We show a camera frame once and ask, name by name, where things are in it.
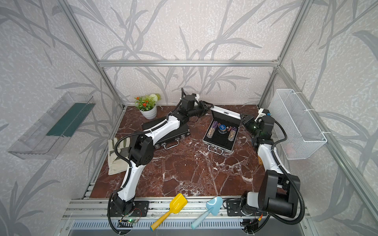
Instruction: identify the silver aluminium poker case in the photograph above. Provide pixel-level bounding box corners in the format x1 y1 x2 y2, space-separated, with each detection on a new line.
203 106 242 155

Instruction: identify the black poker case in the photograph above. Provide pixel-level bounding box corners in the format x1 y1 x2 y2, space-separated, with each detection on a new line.
141 118 191 149

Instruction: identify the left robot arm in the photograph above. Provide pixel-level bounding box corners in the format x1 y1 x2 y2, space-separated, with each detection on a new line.
107 94 214 215

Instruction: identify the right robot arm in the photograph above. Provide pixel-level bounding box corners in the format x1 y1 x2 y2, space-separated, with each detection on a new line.
240 110 305 225

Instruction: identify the poker chips row right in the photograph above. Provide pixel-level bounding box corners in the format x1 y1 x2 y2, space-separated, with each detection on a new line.
228 126 238 142

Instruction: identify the poker chips row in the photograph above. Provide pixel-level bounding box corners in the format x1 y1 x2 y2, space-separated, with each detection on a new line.
206 121 219 139
228 126 238 142

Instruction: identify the poker chips row left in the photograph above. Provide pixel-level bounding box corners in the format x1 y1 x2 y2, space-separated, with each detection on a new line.
206 121 219 139

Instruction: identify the blue dealer button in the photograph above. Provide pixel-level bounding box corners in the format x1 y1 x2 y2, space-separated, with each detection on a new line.
219 124 228 134

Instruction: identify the potted plant white pot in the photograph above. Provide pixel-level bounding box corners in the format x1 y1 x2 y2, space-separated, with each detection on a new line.
135 93 161 120

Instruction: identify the light blue toy shovel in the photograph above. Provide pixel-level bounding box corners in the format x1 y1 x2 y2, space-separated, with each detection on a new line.
191 196 223 230

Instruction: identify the beige work glove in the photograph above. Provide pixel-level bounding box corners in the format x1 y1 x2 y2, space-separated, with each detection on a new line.
107 137 132 176

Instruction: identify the yellow toy shovel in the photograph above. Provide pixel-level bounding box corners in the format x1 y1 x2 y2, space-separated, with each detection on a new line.
150 193 188 231

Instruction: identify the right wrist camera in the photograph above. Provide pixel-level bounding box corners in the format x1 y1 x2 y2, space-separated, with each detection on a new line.
255 108 270 121

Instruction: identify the white wire mesh basket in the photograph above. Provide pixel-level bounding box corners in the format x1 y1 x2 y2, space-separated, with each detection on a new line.
268 89 327 160

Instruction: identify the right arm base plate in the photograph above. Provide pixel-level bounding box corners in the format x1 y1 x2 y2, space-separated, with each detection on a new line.
223 199 267 218

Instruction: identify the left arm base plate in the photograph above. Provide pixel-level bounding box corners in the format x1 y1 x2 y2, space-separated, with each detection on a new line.
107 201 150 217

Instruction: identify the clear plastic wall shelf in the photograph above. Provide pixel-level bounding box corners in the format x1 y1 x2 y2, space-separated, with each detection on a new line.
8 92 96 160

